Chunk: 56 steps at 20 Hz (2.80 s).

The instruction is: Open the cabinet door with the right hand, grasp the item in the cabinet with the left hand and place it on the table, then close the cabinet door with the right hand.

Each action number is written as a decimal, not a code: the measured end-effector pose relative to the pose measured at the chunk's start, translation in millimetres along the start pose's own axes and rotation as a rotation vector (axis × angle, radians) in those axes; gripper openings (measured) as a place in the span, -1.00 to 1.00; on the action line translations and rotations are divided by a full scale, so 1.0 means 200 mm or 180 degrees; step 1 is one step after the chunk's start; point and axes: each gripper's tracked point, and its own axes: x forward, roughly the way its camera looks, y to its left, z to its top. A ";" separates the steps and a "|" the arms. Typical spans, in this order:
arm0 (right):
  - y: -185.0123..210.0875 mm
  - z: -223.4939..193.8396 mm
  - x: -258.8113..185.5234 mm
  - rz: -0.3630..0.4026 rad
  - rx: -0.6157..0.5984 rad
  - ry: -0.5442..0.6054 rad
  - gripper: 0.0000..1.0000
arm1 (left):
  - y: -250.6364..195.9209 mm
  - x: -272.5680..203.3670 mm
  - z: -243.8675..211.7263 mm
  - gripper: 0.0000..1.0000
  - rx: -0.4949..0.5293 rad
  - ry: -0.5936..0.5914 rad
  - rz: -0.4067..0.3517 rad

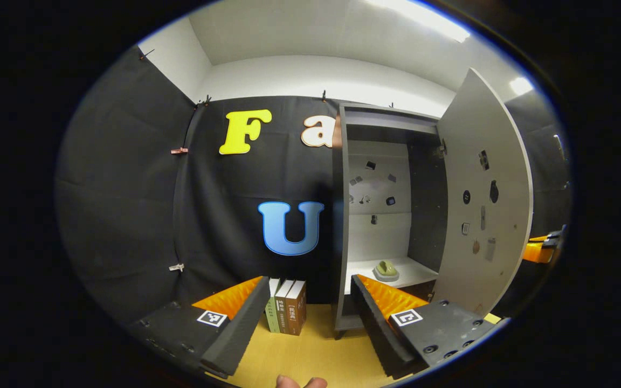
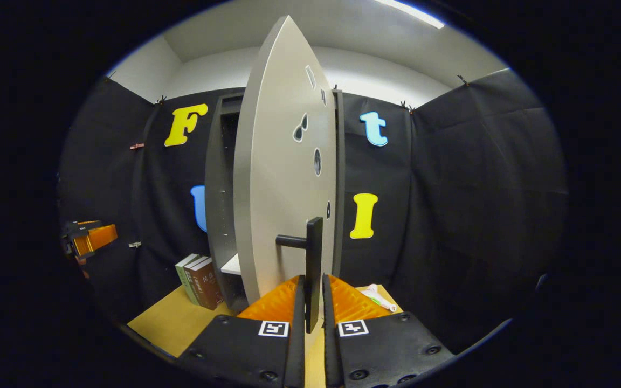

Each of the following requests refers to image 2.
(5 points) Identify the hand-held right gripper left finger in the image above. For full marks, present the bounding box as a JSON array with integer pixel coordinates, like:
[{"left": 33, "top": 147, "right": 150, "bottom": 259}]
[{"left": 178, "top": 275, "right": 307, "bottom": 388}]

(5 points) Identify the beige cabinet door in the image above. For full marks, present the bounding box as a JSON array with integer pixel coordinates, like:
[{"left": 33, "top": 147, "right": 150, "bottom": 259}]
[{"left": 233, "top": 15, "right": 338, "bottom": 334}]

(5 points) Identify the dark brown book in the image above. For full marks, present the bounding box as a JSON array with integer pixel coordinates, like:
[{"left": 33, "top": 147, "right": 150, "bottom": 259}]
[{"left": 181, "top": 256, "right": 209, "bottom": 309}]

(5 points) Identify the green and white small object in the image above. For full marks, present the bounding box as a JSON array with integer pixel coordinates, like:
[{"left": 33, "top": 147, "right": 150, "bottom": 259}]
[{"left": 362, "top": 284, "right": 397, "bottom": 313}]

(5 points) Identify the black backdrop cloth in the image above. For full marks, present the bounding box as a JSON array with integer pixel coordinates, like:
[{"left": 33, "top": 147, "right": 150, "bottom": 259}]
[{"left": 57, "top": 67, "right": 569, "bottom": 351}]

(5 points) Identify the ceiling light panel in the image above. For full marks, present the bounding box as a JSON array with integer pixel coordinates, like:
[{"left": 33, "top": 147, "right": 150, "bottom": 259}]
[{"left": 381, "top": 0, "right": 446, "bottom": 29}]

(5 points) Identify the dark grey cabinet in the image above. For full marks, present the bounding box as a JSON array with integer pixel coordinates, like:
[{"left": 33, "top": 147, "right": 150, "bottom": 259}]
[{"left": 204, "top": 89, "right": 346, "bottom": 313}]

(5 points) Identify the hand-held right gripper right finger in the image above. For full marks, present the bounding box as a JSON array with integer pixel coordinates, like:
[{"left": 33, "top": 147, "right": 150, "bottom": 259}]
[{"left": 321, "top": 274, "right": 454, "bottom": 388}]

